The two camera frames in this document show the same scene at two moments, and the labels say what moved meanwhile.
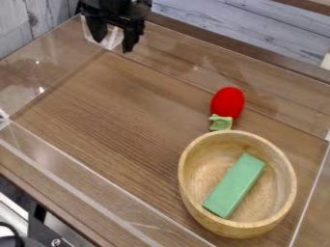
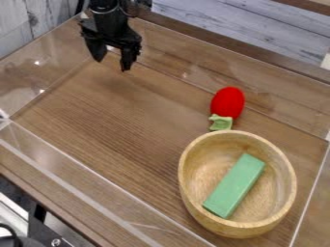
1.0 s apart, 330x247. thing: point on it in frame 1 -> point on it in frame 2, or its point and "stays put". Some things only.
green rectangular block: [234, 185] stays put
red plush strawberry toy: [227, 104] stays put
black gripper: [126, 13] -> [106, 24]
